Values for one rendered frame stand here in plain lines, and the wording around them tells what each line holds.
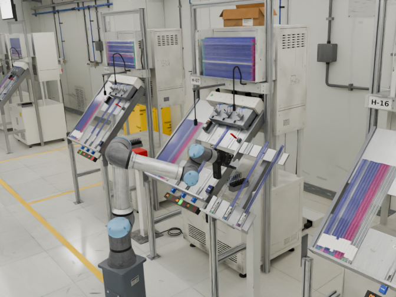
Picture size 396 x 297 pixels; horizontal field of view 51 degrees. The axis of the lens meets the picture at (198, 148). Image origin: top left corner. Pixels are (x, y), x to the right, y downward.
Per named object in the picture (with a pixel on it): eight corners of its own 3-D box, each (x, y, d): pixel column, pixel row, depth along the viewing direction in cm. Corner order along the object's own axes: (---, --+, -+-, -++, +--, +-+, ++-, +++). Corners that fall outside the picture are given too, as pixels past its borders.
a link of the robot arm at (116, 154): (104, 145, 199) (202, 171, 204) (108, 139, 209) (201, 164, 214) (98, 167, 202) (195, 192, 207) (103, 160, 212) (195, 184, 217)
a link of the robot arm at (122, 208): (110, 238, 225) (104, 141, 209) (115, 225, 239) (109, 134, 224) (132, 238, 225) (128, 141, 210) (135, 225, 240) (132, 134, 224)
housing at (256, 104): (264, 121, 274) (254, 107, 266) (215, 111, 311) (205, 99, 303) (270, 111, 276) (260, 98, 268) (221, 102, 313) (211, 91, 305)
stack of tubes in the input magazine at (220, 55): (253, 81, 263) (253, 37, 255) (201, 75, 301) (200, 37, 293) (266, 79, 270) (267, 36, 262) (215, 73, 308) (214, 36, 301)
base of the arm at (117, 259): (122, 272, 212) (120, 255, 209) (101, 263, 221) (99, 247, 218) (142, 258, 224) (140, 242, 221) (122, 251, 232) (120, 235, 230)
